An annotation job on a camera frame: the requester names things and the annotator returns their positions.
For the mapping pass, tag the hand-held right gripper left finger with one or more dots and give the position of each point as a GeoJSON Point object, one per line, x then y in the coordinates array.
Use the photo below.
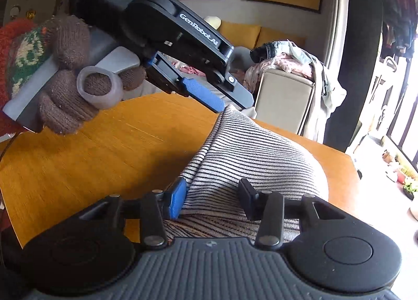
{"type": "Point", "coordinates": [178, 198]}

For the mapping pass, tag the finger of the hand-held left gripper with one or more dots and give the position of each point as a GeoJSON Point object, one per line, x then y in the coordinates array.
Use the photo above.
{"type": "Point", "coordinates": [238, 94]}
{"type": "Point", "coordinates": [202, 94]}

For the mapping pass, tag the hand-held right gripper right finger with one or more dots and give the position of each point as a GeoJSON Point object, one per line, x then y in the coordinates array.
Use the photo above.
{"type": "Point", "coordinates": [248, 198]}

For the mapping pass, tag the striped knit sweater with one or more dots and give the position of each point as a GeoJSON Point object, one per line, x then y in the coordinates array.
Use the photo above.
{"type": "Point", "coordinates": [254, 156]}

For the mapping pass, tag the hanging dark clothes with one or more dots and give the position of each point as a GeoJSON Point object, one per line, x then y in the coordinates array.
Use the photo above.
{"type": "Point", "coordinates": [400, 9]}

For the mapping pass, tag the person's left hand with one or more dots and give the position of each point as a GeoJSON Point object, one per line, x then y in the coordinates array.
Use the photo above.
{"type": "Point", "coordinates": [68, 42]}

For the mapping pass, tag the quilted pale pink jacket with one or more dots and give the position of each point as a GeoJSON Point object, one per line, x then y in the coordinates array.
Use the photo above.
{"type": "Point", "coordinates": [251, 76]}

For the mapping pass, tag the pink cloth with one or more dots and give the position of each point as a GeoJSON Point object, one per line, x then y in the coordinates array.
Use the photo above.
{"type": "Point", "coordinates": [187, 68]}

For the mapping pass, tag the grey cushion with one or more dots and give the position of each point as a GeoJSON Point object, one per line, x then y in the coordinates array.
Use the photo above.
{"type": "Point", "coordinates": [240, 55]}

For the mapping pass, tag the beige sofa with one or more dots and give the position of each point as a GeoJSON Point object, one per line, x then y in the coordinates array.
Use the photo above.
{"type": "Point", "coordinates": [281, 97]}

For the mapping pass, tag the dark denim garment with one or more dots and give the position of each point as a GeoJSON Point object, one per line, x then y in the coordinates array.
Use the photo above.
{"type": "Point", "coordinates": [264, 51]}

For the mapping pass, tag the white plush rabbit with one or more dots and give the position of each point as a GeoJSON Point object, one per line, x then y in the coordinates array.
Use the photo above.
{"type": "Point", "coordinates": [212, 22]}

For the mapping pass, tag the yellow cushion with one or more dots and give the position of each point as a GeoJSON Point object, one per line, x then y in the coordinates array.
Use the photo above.
{"type": "Point", "coordinates": [238, 33]}
{"type": "Point", "coordinates": [284, 37]}

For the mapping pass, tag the pink knit garment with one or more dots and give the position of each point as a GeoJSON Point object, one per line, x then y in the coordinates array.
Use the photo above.
{"type": "Point", "coordinates": [290, 63]}

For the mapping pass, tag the beige jacket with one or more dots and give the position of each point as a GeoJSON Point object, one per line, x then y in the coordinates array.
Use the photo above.
{"type": "Point", "coordinates": [318, 100]}

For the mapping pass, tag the dark curtain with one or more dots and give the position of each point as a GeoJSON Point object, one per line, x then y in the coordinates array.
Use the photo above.
{"type": "Point", "coordinates": [359, 58]}

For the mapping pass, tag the beige curtain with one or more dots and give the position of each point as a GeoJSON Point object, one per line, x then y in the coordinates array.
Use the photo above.
{"type": "Point", "coordinates": [338, 9]}

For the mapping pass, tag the small plant pot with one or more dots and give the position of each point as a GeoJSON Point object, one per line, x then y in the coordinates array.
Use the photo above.
{"type": "Point", "coordinates": [387, 156]}

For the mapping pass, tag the red basin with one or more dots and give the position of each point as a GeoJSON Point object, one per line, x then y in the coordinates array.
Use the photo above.
{"type": "Point", "coordinates": [401, 177]}

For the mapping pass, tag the green plant tray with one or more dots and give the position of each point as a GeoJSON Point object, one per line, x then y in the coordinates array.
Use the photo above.
{"type": "Point", "coordinates": [410, 189]}

